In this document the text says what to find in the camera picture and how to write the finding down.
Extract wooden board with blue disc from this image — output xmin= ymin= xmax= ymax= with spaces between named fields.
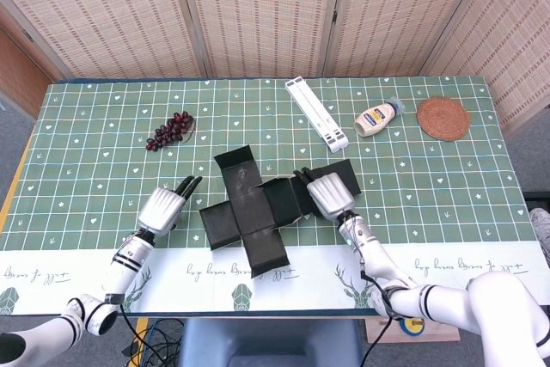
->
xmin=364 ymin=315 xmax=461 ymax=345

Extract black floor cables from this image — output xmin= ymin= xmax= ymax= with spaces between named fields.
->
xmin=118 ymin=304 xmax=186 ymax=367

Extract woven bamboo folding screen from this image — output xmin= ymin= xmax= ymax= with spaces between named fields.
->
xmin=0 ymin=0 xmax=550 ymax=132

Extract grey sneaker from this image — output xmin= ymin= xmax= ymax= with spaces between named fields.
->
xmin=529 ymin=207 xmax=550 ymax=256

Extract green checked deer tablecloth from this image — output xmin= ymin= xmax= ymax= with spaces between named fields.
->
xmin=0 ymin=76 xmax=550 ymax=316

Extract cream mayonnaise squeeze bottle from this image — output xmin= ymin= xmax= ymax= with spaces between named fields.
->
xmin=353 ymin=97 xmax=405 ymax=138

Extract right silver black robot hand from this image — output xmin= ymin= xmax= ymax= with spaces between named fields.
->
xmin=292 ymin=167 xmax=357 ymax=221

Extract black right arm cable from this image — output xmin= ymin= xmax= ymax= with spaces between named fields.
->
xmin=358 ymin=254 xmax=405 ymax=364

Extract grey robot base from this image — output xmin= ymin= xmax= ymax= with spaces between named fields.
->
xmin=178 ymin=317 xmax=364 ymax=367

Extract round brown woven coaster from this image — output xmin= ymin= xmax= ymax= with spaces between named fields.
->
xmin=416 ymin=95 xmax=470 ymax=143

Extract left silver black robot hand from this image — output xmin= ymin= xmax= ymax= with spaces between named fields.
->
xmin=136 ymin=175 xmax=204 ymax=237

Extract white folding stand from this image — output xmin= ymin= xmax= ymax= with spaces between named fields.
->
xmin=284 ymin=76 xmax=349 ymax=154

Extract black cardboard box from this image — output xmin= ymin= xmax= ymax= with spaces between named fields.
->
xmin=198 ymin=144 xmax=362 ymax=278

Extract dark red grape bunch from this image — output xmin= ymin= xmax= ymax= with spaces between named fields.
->
xmin=144 ymin=110 xmax=198 ymax=153

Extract brown wooden door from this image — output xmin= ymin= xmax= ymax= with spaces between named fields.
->
xmin=0 ymin=27 xmax=55 ymax=119

